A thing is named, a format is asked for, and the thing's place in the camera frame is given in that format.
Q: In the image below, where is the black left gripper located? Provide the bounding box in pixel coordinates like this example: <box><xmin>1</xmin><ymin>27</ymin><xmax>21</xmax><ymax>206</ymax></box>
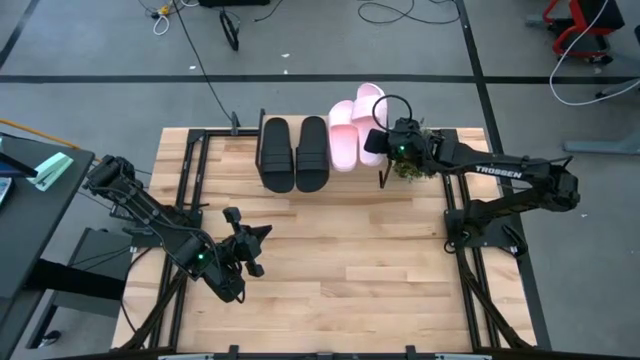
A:
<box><xmin>219</xmin><ymin>206</ymin><xmax>274</xmax><ymax>280</ymax></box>

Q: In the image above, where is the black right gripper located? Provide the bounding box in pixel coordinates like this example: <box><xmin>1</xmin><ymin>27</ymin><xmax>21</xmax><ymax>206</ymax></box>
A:
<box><xmin>363</xmin><ymin>117</ymin><xmax>431</xmax><ymax>169</ymax></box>

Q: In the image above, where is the pink rubber slide sandal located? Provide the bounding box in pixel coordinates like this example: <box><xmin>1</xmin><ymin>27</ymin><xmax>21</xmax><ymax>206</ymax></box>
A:
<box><xmin>327</xmin><ymin>99</ymin><xmax>360</xmax><ymax>173</ymax></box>
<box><xmin>351</xmin><ymin>82</ymin><xmax>389</xmax><ymax>168</ymax></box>

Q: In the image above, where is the black rubber slide sandal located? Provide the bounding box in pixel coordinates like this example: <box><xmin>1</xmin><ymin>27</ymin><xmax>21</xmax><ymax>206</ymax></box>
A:
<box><xmin>259</xmin><ymin>116</ymin><xmax>297</xmax><ymax>195</ymax></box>
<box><xmin>295</xmin><ymin>115</ymin><xmax>332</xmax><ymax>194</ymax></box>

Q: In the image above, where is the potted green plant black pot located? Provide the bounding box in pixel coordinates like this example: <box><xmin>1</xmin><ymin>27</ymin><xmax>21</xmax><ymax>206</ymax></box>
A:
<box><xmin>392</xmin><ymin>115</ymin><xmax>442</xmax><ymax>184</ymax></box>

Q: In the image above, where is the grey metal floor foot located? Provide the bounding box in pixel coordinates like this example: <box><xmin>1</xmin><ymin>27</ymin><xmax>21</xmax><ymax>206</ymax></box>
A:
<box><xmin>562</xmin><ymin>132</ymin><xmax>640</xmax><ymax>155</ymax></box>
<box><xmin>594</xmin><ymin>77</ymin><xmax>640</xmax><ymax>100</ymax></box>

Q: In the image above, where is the red and black chair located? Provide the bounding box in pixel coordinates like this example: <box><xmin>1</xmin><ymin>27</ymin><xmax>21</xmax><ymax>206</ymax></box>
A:
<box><xmin>524</xmin><ymin>0</ymin><xmax>626</xmax><ymax>65</ymax></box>

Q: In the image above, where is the mint green stapler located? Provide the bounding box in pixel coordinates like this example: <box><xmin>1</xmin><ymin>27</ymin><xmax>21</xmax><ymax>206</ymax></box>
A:
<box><xmin>27</xmin><ymin>152</ymin><xmax>74</xmax><ymax>193</ymax></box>

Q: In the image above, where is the black box on floor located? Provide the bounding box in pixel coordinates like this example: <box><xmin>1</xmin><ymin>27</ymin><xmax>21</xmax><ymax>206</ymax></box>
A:
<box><xmin>197</xmin><ymin>0</ymin><xmax>271</xmax><ymax>8</ymax></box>

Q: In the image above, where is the black desk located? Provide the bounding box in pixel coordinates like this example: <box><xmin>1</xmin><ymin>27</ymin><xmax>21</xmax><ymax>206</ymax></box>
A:
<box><xmin>0</xmin><ymin>132</ymin><xmax>126</xmax><ymax>360</ymax></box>

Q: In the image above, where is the yellow stick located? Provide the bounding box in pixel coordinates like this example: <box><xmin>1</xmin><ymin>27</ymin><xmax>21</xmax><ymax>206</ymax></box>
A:
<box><xmin>0</xmin><ymin>117</ymin><xmax>101</xmax><ymax>162</ymax></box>

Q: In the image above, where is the black flat device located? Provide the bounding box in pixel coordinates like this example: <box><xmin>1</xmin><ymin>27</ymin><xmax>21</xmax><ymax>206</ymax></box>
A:
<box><xmin>0</xmin><ymin>151</ymin><xmax>39</xmax><ymax>179</ymax></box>

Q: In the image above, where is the right arm looped cable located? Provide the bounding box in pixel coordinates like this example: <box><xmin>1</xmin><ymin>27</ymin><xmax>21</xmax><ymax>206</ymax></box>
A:
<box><xmin>371</xmin><ymin>93</ymin><xmax>414</xmax><ymax>124</ymax></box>

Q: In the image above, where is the wooden shelf black metal frame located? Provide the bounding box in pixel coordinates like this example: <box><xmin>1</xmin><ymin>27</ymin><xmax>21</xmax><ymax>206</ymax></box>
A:
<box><xmin>254</xmin><ymin>107</ymin><xmax>395</xmax><ymax>190</ymax></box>

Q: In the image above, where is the black metal table frame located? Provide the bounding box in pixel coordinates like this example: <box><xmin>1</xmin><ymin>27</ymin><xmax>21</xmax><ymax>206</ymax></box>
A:
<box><xmin>118</xmin><ymin>110</ymin><xmax>536</xmax><ymax>360</ymax></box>

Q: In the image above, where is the curled black floor cable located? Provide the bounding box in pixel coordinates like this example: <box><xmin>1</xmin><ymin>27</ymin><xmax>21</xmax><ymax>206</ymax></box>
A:
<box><xmin>357</xmin><ymin>0</ymin><xmax>461</xmax><ymax>25</ymax></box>

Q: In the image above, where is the white floor cable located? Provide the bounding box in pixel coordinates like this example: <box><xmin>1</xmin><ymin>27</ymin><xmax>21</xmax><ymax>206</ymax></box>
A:
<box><xmin>548</xmin><ymin>0</ymin><xmax>640</xmax><ymax>107</ymax></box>

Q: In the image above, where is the long black cable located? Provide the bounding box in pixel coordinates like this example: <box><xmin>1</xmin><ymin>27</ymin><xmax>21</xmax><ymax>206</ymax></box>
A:
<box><xmin>169</xmin><ymin>0</ymin><xmax>236</xmax><ymax>124</ymax></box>

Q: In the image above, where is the black loop strap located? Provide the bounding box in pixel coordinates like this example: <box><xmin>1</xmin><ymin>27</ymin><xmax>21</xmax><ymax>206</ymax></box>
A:
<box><xmin>218</xmin><ymin>8</ymin><xmax>241</xmax><ymax>53</ymax></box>

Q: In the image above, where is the white coiled cable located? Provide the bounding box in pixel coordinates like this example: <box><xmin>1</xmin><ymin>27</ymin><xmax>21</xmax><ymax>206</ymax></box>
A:
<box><xmin>151</xmin><ymin>10</ymin><xmax>172</xmax><ymax>37</ymax></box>

